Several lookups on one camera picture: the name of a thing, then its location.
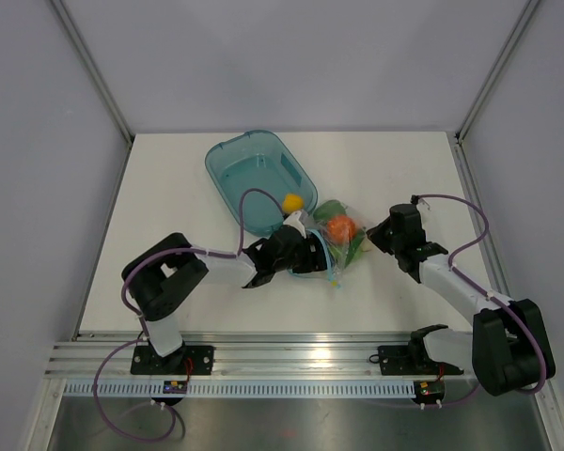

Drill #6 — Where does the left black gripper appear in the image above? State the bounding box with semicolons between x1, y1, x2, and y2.
274;230;337;274

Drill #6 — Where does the yellow fake fruit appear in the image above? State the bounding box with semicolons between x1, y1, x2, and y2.
281;193;305;214

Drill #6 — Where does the clear zip top bag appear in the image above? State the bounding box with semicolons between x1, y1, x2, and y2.
305;199;371;288

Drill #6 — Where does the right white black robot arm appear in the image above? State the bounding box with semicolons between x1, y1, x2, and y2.
367;202;556;397

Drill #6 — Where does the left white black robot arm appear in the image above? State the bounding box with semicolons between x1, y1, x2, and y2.
121;225;333;375

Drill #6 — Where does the orange fake fruit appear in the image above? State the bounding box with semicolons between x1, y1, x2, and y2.
326;215;357;245

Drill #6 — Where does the green fake bell pepper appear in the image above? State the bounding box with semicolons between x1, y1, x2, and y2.
313;199;347;223

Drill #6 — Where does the teal transparent plastic bin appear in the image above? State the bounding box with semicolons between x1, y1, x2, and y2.
205;130;318;237

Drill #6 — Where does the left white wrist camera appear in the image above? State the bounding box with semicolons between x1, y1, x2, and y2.
283;210;308;239

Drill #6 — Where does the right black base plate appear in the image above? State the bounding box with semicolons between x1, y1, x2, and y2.
377;345;464;377

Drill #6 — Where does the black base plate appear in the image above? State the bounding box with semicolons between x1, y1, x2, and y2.
377;345;464;377
130;345;215;376

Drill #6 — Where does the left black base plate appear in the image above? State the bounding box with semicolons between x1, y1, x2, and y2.
130;345;215;376

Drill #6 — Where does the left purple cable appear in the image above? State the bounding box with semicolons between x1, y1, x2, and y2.
92;188;288;443

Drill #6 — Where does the white slotted cable duct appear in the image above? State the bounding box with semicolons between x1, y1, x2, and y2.
63;379;415;399

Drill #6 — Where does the aluminium mounting rail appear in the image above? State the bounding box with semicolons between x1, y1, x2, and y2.
44;332;556;381

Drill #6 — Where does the right aluminium frame post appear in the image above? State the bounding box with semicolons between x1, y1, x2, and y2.
455;0;543;146

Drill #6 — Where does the aluminium frame post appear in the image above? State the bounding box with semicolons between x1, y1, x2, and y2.
455;0;543;146
47;0;135;148

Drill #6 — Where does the left aluminium frame post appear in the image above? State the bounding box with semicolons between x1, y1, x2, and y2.
47;0;135;148

